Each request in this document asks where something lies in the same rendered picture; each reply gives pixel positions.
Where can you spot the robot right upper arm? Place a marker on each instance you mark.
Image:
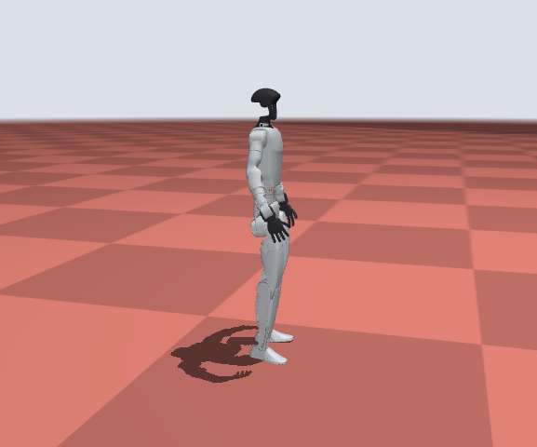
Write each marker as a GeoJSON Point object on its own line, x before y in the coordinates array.
{"type": "Point", "coordinates": [257, 140]}

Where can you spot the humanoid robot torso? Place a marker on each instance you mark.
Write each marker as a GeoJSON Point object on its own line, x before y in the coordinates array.
{"type": "Point", "coordinates": [271, 165]}

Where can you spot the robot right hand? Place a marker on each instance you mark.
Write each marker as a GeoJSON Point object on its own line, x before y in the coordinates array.
{"type": "Point", "coordinates": [275, 226]}

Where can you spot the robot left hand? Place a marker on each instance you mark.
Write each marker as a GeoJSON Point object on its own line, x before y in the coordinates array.
{"type": "Point", "coordinates": [287, 209]}

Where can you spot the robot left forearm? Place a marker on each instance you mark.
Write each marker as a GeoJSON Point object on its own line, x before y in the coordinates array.
{"type": "Point", "coordinates": [279, 192]}

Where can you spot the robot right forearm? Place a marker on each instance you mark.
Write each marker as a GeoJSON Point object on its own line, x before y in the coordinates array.
{"type": "Point", "coordinates": [256, 188]}

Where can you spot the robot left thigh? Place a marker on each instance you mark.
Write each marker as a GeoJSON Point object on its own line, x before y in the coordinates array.
{"type": "Point", "coordinates": [285, 243]}

